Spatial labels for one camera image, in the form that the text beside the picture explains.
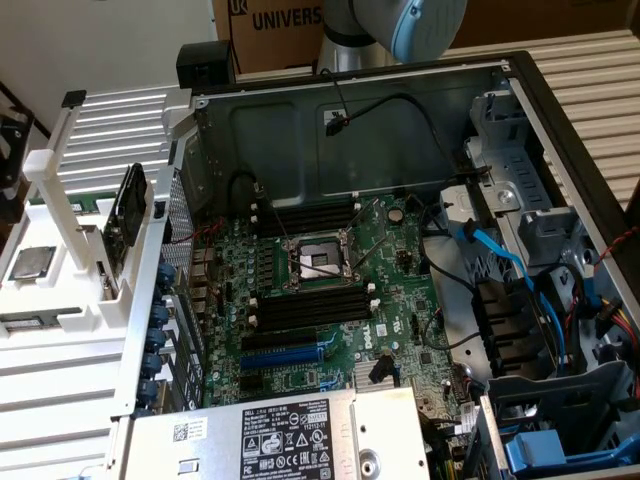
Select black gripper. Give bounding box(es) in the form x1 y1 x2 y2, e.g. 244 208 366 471
0 112 34 199

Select green RAM stick white label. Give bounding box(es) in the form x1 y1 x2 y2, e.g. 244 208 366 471
0 312 82 335

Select black RAM slot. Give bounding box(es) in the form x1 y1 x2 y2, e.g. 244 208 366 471
252 193 359 214
253 200 360 222
254 208 361 229
251 281 375 310
256 216 363 237
255 309 380 335
253 299 379 326
251 290 377 318

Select silver CPU chip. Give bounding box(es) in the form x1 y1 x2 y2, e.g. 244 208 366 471
9 244 58 282

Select white plastic parts rack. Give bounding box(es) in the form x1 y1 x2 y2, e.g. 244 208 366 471
0 89 169 351

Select black box device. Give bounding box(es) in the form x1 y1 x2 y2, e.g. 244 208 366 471
177 42 236 90

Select open grey PC case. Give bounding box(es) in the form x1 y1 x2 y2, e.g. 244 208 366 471
107 49 640 480

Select thin metal locking lever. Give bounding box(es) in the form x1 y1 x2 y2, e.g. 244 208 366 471
353 230 390 271
254 189 294 249

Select printed cardboard box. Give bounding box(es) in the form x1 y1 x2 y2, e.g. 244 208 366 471
212 0 327 76

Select CPU socket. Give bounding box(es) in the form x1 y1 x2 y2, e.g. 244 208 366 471
281 226 365 295

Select long black expansion slot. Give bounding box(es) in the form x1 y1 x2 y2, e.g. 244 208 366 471
241 327 320 355

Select silver power supply unit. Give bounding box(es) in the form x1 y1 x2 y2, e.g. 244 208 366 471
119 384 432 480

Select blue expansion slot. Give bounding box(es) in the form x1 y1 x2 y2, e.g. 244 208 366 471
238 344 325 372

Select silver finned heatsink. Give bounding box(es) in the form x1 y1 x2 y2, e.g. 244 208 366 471
353 359 402 390

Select green Dell motherboard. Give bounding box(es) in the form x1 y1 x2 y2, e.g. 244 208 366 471
192 192 484 416

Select grey metal disk bay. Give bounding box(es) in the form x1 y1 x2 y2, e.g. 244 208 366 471
439 89 606 286

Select plain brown cardboard box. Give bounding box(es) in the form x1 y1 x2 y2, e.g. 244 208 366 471
449 0 640 50

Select grey metal drive cage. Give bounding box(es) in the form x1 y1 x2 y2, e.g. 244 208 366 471
474 359 640 480

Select blue plastic drive caddy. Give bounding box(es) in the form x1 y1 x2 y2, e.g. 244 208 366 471
502 429 640 474

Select red black twisted wire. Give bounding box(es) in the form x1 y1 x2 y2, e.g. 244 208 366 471
597 224 640 261
192 222 227 247

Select black looped wire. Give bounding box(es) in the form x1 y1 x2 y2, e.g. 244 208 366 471
228 168 264 211

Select black power wire with plug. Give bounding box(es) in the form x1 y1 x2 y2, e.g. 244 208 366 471
319 67 494 177

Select thin black wire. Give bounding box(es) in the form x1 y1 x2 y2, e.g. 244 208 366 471
418 199 484 296
422 307 484 351

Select black wire with flat plug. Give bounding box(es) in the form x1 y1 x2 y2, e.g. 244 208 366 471
369 352 396 386

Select blue SATA wire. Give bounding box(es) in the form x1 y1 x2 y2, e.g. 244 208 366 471
460 219 576 374

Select yellow red power wires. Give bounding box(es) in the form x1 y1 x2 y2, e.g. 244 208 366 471
594 294 640 351

